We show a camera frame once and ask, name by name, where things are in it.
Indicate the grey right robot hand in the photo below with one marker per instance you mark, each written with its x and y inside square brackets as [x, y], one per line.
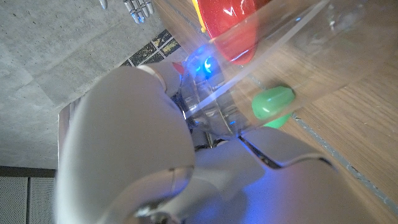
[140, 9]

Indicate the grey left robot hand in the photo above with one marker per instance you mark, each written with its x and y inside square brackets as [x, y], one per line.
[130, 140]

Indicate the clear spray bottle black trigger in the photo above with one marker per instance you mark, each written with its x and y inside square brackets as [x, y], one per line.
[280, 46]

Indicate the yellow toy banana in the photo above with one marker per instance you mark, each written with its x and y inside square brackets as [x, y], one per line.
[199, 15]

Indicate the red bowl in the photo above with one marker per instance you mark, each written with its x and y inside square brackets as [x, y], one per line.
[224, 18]

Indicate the green toy apple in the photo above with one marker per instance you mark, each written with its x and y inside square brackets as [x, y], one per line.
[270, 102]

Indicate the printed window backdrop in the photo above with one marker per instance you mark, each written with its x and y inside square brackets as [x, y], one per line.
[155, 49]

